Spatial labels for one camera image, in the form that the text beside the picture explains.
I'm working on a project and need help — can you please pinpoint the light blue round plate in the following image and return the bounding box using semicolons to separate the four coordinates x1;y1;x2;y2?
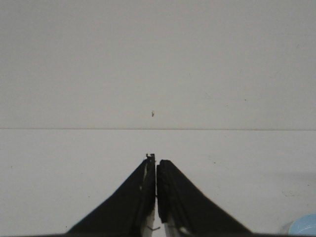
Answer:
288;213;316;236

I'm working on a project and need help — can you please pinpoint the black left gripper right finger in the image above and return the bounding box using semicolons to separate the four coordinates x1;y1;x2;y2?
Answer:
156;159;254;234

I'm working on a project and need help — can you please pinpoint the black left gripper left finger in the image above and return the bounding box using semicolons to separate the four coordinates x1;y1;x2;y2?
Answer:
67;154;156;235

